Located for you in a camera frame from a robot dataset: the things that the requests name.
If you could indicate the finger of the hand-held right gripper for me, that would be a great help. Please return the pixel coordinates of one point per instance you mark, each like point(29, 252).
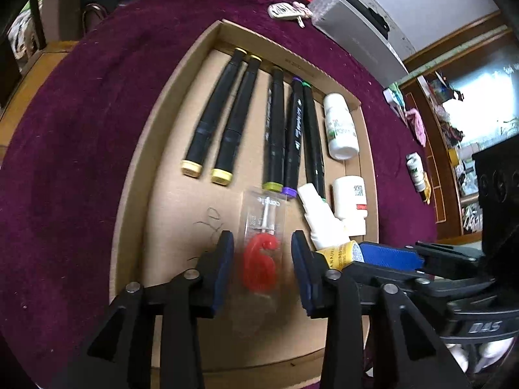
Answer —
point(385, 278)
point(389, 257)

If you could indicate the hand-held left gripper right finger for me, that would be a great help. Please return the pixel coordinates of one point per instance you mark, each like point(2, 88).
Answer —
point(304, 275)

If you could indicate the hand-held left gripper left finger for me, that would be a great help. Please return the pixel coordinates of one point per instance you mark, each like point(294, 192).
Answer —
point(223, 275)

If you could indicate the red number candle packet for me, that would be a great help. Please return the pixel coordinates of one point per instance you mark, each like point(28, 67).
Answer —
point(261, 263)

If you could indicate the yellow labelled tube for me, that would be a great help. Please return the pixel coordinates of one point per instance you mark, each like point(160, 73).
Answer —
point(340, 257)

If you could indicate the white spray bottle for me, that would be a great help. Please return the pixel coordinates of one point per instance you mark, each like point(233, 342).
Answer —
point(324, 223)

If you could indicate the white bottle red label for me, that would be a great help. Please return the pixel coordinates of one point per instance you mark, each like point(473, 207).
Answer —
point(350, 202)

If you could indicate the cardboard tray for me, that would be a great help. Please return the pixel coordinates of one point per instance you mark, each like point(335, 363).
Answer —
point(182, 210)

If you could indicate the purple-capped black marker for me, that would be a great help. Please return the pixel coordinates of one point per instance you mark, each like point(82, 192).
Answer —
point(294, 137)

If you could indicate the olive-capped black marker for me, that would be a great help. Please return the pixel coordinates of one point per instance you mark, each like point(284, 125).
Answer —
point(275, 129)

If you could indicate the yellow-capped black marker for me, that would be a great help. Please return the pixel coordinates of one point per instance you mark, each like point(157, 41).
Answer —
point(215, 109)
point(239, 117)

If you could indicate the person's right hand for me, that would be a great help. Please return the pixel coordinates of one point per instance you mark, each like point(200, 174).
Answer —
point(490, 354)

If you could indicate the black thread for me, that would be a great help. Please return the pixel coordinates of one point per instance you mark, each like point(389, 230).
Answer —
point(209, 235)

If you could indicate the small white bottle green label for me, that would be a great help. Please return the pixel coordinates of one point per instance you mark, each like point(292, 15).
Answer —
point(417, 172)

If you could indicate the green-capped black marker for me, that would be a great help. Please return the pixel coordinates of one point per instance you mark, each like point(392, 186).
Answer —
point(314, 142)

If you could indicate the pink cloth item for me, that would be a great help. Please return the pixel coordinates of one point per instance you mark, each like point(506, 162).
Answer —
point(417, 125)

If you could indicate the wooden cabinet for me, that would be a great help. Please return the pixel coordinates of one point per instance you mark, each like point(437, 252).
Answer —
point(454, 109)

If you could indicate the maroon tablecloth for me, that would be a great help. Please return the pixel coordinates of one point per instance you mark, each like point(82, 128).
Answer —
point(81, 170)

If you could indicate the grey case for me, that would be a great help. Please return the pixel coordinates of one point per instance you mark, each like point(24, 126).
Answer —
point(361, 36)

